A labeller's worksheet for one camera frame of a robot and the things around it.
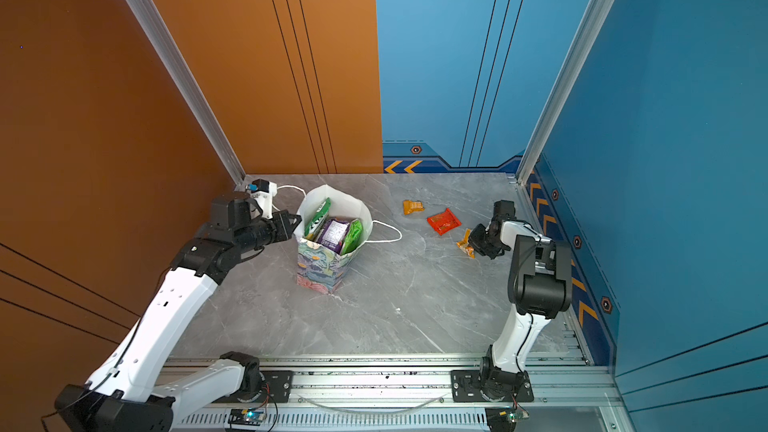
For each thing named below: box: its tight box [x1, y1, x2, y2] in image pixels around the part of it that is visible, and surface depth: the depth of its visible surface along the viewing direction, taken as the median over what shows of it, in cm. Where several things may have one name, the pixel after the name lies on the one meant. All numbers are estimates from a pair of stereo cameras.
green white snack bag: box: [304, 197, 332, 241], surface depth 84 cm
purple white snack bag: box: [318, 218, 350, 254], surface depth 81 cm
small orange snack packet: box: [403, 200, 425, 215], surface depth 111 cm
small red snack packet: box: [426, 208, 463, 236], surface depth 107 cm
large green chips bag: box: [341, 219, 363, 255], surface depth 83 cm
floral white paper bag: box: [294, 184, 373, 294], surface depth 78 cm
